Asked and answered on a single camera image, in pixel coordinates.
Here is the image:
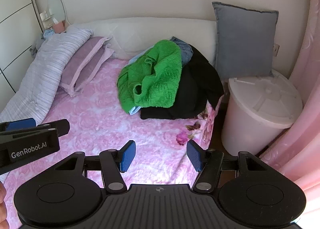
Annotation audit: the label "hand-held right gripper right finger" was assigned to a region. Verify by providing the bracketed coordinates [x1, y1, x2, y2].
[187, 140, 272, 193]

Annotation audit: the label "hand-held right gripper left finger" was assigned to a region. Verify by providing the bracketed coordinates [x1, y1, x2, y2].
[54, 140, 137, 194]

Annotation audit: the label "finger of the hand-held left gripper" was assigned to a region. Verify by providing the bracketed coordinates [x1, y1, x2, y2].
[37, 119, 70, 137]
[0, 118, 37, 133]

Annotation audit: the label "green knitted vest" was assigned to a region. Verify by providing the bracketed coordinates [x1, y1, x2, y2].
[117, 39, 183, 114]

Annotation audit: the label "person's left hand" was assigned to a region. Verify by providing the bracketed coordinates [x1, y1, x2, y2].
[0, 183, 9, 229]

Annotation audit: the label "pink floral blanket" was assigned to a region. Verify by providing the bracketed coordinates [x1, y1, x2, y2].
[0, 57, 224, 229]

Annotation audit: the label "white striped quilt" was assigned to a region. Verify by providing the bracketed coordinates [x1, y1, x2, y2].
[0, 25, 94, 124]

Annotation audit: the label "black garment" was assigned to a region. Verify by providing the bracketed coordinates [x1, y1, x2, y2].
[140, 44, 225, 120]

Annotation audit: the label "purple pillow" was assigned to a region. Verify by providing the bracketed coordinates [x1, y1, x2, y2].
[59, 36, 115, 97]

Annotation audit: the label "white plastic bucket with lid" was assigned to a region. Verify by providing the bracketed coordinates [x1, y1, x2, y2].
[221, 70, 303, 156]

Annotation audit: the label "blue cloth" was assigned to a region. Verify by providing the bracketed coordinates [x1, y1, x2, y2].
[41, 29, 55, 40]

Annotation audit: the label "pink cup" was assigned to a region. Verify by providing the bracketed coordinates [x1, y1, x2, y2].
[53, 20, 66, 34]

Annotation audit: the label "blue denim jeans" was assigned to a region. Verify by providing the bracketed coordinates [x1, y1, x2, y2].
[171, 36, 194, 65]

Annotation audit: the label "small white shelf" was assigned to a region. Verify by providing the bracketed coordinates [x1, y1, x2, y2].
[40, 10, 54, 22]

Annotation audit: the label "round mirror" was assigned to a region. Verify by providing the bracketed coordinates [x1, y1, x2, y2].
[47, 0, 69, 27]

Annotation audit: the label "white padded headboard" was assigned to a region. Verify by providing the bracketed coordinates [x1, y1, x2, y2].
[67, 17, 217, 68]

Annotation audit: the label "grey cushion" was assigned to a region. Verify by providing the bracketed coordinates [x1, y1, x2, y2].
[212, 1, 279, 79]

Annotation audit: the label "pink curtain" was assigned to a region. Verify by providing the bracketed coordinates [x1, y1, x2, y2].
[259, 0, 320, 219]

